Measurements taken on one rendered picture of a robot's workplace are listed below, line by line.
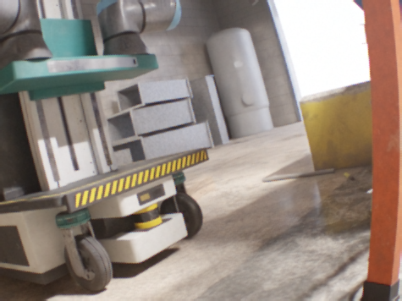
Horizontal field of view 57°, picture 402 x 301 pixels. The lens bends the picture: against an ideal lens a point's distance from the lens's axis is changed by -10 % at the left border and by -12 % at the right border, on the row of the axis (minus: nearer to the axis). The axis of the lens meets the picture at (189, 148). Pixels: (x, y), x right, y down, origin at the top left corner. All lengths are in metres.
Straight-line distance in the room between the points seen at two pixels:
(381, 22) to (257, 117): 7.09
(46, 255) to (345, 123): 1.58
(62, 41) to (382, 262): 1.27
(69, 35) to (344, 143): 1.46
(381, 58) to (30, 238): 1.05
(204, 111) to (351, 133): 5.18
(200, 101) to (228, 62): 1.03
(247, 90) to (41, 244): 6.68
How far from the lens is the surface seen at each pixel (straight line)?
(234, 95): 7.69
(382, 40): 0.67
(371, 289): 0.79
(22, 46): 1.23
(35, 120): 1.41
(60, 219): 1.18
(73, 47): 1.55
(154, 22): 1.64
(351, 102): 2.14
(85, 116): 1.58
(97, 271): 1.18
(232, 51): 7.74
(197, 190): 2.36
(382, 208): 0.72
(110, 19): 1.57
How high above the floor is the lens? 0.40
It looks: 3 degrees down
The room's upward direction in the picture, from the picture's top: 14 degrees counter-clockwise
